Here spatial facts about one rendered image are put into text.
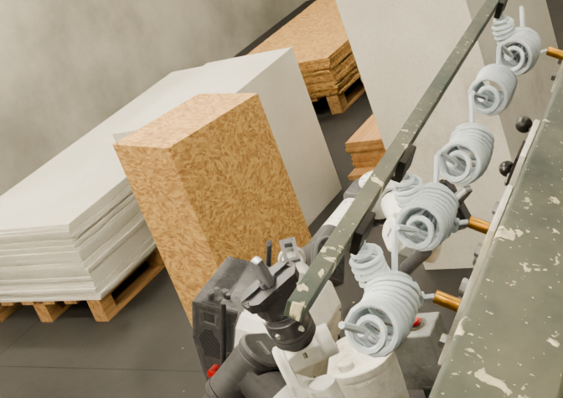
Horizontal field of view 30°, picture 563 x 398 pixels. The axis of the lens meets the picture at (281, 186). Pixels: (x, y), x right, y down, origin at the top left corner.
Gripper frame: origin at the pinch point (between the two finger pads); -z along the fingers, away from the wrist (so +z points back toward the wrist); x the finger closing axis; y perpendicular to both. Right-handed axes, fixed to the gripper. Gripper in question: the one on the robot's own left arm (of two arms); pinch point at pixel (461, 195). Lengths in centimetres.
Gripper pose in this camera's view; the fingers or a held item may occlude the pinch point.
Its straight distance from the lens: 238.2
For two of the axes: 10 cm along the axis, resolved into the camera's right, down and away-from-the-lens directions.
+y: -8.3, 1.8, -5.3
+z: -3.8, 5.1, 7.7
